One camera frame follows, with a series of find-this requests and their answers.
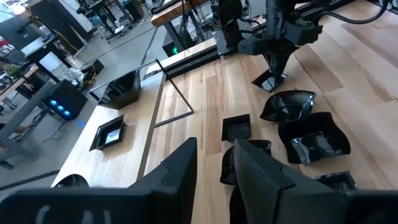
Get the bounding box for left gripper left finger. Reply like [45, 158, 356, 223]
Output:
[129, 137, 198, 224]

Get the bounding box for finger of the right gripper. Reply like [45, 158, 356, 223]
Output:
[263, 55, 277, 77]
[275, 52, 295, 78]

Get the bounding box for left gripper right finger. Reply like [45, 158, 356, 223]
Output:
[233, 139, 348, 224]

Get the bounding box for small black square plate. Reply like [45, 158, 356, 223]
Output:
[251, 68, 287, 93]
[313, 170, 359, 191]
[89, 114, 127, 152]
[221, 113, 251, 142]

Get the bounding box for black leaf shaped plate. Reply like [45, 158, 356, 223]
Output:
[259, 90, 317, 123]
[219, 139, 273, 186]
[53, 173, 90, 189]

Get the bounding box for black computer green light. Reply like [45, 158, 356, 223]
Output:
[161, 30, 187, 58]

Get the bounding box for wooden background table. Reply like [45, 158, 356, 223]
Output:
[150, 0, 212, 27]

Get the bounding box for black computer blue fans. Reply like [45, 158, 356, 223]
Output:
[42, 79, 90, 121]

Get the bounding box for small background potted plant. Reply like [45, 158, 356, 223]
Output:
[3, 63, 22, 79]

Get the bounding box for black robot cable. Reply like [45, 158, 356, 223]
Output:
[313, 0, 391, 26]

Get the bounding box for grey metal desk frame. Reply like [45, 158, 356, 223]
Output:
[0, 81, 60, 170]

